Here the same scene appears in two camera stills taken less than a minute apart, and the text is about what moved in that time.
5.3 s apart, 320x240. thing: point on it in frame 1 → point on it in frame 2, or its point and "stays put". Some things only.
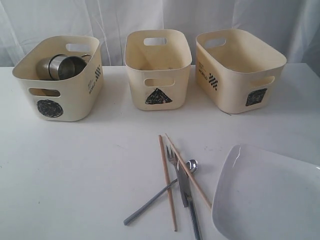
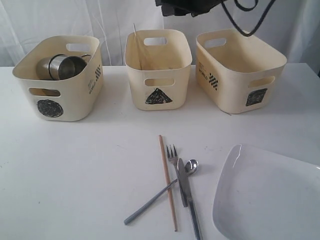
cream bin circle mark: (75, 99) stays put
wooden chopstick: (168, 184) stays put
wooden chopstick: (189, 171) → (137, 45)
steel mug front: (61, 66) stays put
